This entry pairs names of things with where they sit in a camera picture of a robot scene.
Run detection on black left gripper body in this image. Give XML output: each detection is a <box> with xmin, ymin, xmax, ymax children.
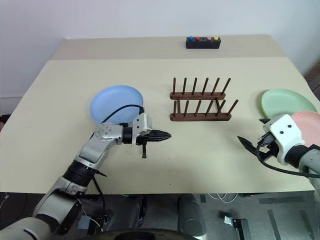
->
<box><xmin>138</xmin><ymin>129</ymin><xmax>156</xmax><ymax>160</ymax></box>

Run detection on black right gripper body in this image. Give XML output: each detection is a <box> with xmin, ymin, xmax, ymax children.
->
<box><xmin>254</xmin><ymin>131</ymin><xmax>280</xmax><ymax>164</ymax></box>

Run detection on wooden dish rack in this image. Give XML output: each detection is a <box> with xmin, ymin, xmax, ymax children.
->
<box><xmin>169</xmin><ymin>77</ymin><xmax>240</xmax><ymax>123</ymax></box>

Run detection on green plate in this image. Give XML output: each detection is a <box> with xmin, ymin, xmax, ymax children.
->
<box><xmin>260</xmin><ymin>88</ymin><xmax>319</xmax><ymax>121</ymax></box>

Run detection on pink plate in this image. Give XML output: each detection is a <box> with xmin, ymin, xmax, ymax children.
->
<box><xmin>290</xmin><ymin>110</ymin><xmax>320</xmax><ymax>149</ymax></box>

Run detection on blue plate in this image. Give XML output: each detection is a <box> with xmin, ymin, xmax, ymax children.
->
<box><xmin>89</xmin><ymin>85</ymin><xmax>145</xmax><ymax>125</ymax></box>

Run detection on black bag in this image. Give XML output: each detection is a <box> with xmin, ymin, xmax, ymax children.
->
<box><xmin>98</xmin><ymin>194</ymin><xmax>147</xmax><ymax>229</ymax></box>

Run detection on small black floor device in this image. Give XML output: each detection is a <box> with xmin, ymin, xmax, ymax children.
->
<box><xmin>219</xmin><ymin>211</ymin><xmax>252</xmax><ymax>240</ymax></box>

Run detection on grey cylindrical bin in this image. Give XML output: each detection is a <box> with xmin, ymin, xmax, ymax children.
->
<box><xmin>177</xmin><ymin>194</ymin><xmax>209</xmax><ymax>237</ymax></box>

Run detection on black button box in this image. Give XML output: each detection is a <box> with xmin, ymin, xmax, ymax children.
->
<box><xmin>185</xmin><ymin>36</ymin><xmax>222</xmax><ymax>50</ymax></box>

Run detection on small grey box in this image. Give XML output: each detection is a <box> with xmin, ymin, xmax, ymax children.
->
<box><xmin>76</xmin><ymin>215</ymin><xmax>91</xmax><ymax>230</ymax></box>

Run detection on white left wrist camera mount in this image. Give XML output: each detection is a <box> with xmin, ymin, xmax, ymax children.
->
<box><xmin>131</xmin><ymin>113</ymin><xmax>154</xmax><ymax>146</ymax></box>

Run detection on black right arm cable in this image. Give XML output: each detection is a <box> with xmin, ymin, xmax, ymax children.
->
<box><xmin>256</xmin><ymin>146</ymin><xmax>320</xmax><ymax>179</ymax></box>

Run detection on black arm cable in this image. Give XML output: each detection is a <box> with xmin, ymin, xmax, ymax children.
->
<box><xmin>100</xmin><ymin>104</ymin><xmax>146</xmax><ymax>125</ymax></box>
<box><xmin>256</xmin><ymin>146</ymin><xmax>320</xmax><ymax>179</ymax></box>

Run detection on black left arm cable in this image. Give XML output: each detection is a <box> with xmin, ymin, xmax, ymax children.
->
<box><xmin>100</xmin><ymin>104</ymin><xmax>146</xmax><ymax>125</ymax></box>

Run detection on white floor cable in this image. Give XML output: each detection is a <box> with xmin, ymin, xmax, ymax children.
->
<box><xmin>206</xmin><ymin>192</ymin><xmax>241</xmax><ymax>204</ymax></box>

